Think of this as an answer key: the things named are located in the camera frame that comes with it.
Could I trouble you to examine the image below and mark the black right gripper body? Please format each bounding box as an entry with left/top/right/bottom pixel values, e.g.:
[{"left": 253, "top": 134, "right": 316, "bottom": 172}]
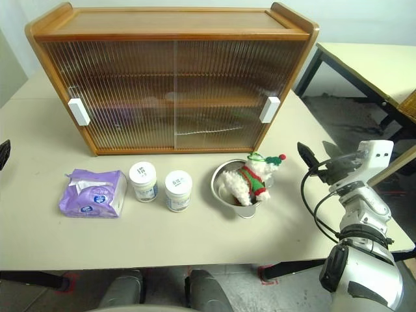
[{"left": 317, "top": 155, "right": 363, "bottom": 185}]

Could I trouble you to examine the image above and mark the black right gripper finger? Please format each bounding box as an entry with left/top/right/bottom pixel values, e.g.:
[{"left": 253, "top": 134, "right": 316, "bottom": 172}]
[
  {"left": 321, "top": 140, "right": 342, "bottom": 165},
  {"left": 297, "top": 142, "right": 321, "bottom": 170}
]

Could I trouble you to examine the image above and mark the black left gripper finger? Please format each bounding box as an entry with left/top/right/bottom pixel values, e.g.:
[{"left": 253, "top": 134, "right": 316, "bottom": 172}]
[{"left": 0, "top": 139, "right": 12, "bottom": 170}]

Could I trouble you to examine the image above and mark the white door handle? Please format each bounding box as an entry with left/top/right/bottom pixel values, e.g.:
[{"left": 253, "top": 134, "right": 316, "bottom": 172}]
[
  {"left": 259, "top": 96, "right": 281, "bottom": 124},
  {"left": 68, "top": 98, "right": 91, "bottom": 126}
]

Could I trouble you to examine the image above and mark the white plush toy red sweater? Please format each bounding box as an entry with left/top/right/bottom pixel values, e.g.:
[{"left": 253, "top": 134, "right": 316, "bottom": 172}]
[{"left": 216, "top": 152, "right": 287, "bottom": 207}]

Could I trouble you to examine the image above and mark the metal bowl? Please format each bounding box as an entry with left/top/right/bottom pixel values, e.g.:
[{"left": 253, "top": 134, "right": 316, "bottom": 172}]
[{"left": 210, "top": 158, "right": 272, "bottom": 219}]

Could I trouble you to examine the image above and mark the purple tissue pack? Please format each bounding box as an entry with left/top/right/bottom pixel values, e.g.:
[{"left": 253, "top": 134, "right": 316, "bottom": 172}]
[{"left": 58, "top": 168, "right": 128, "bottom": 219}]

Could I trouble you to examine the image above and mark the ribbed glass sliding door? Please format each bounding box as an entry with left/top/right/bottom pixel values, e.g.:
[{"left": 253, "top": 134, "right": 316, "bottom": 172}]
[
  {"left": 41, "top": 40, "right": 178, "bottom": 151},
  {"left": 174, "top": 40, "right": 309, "bottom": 151}
]

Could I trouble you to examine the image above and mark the white jar with blue label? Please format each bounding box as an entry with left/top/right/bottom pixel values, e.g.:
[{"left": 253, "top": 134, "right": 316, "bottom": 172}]
[
  {"left": 129, "top": 161, "right": 160, "bottom": 203},
  {"left": 164, "top": 170, "right": 192, "bottom": 213}
]

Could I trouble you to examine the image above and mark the wooden cabinet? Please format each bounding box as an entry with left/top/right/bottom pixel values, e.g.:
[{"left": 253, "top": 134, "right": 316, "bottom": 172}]
[{"left": 25, "top": 1, "right": 320, "bottom": 156}]

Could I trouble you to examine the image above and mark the wicker basket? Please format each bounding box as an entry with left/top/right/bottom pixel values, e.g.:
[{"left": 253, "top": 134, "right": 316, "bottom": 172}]
[{"left": 396, "top": 89, "right": 416, "bottom": 123}]

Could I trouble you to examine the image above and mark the beige table with black legs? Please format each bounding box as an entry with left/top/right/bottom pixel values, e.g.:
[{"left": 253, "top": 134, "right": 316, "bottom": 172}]
[{"left": 292, "top": 42, "right": 416, "bottom": 136}]

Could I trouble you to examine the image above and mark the black table leg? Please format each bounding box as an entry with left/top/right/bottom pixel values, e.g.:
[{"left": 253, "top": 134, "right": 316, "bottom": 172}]
[
  {"left": 259, "top": 258, "right": 331, "bottom": 281},
  {"left": 0, "top": 270, "right": 71, "bottom": 293}
]

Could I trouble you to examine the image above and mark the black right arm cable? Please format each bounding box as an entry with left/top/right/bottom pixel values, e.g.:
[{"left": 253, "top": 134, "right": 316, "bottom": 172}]
[{"left": 300, "top": 155, "right": 396, "bottom": 248}]

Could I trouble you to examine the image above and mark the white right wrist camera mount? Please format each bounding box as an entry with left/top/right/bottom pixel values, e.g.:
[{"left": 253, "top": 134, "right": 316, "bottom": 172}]
[{"left": 328, "top": 138, "right": 395, "bottom": 196}]

